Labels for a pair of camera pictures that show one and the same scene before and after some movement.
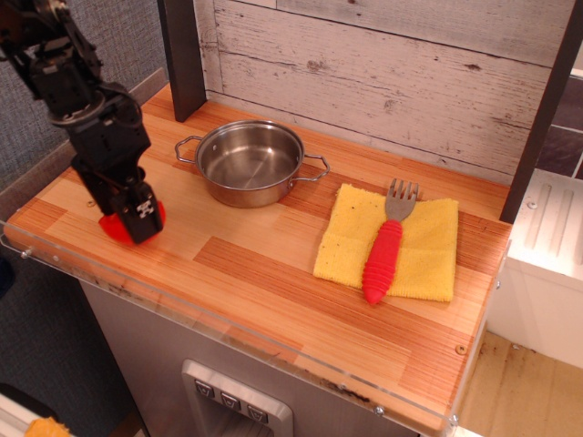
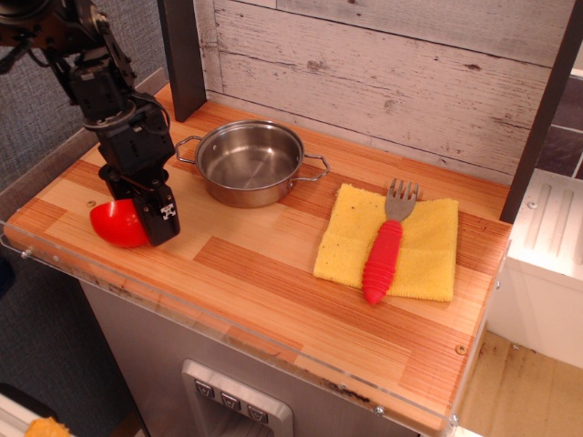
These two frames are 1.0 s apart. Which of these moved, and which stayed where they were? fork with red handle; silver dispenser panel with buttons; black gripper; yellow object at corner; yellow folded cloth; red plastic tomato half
Moved: red plastic tomato half; black gripper
Stayed: yellow folded cloth; yellow object at corner; silver dispenser panel with buttons; fork with red handle
